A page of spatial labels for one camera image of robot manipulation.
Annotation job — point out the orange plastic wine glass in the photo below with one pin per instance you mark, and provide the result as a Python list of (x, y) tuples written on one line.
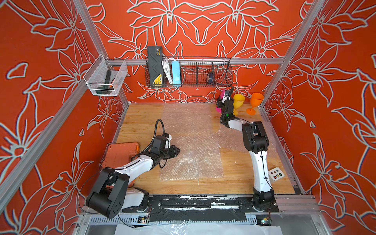
[(255, 101)]

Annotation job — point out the light blue power bank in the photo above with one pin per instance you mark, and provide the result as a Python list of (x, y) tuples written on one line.
[(176, 74)]

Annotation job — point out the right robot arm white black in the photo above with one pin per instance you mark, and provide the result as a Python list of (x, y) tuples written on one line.
[(256, 142)]

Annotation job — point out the dark green tool in bin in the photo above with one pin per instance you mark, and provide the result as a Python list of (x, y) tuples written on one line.
[(105, 88)]

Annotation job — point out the clear acrylic wall bin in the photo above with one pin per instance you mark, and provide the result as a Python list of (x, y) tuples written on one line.
[(96, 74)]

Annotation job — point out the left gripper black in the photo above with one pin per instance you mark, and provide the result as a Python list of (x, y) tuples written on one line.
[(174, 149)]

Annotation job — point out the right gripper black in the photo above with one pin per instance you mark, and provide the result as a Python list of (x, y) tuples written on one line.
[(220, 102)]

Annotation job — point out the black wire wall basket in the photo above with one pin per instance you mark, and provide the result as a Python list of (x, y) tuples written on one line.
[(194, 72)]

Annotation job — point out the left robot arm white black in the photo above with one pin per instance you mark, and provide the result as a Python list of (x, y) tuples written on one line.
[(110, 194)]

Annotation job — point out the small dark object in basket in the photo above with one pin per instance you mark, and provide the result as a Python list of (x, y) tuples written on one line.
[(210, 78)]

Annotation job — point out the orange plastic tool case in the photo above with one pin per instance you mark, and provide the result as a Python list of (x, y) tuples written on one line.
[(120, 154)]

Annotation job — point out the black box in basket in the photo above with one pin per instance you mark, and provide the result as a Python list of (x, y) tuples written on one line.
[(155, 68)]

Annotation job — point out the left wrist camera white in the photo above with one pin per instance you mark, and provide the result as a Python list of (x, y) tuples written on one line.
[(168, 139)]

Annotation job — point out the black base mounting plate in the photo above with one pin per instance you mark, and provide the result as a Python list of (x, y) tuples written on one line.
[(158, 203)]

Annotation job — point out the pink plastic wine glass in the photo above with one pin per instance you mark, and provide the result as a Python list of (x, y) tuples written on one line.
[(220, 101)]

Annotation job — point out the yellow plastic wine glass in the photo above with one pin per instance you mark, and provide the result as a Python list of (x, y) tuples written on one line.
[(238, 102)]

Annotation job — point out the white button control box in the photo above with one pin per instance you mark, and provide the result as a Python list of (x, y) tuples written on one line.
[(275, 174)]

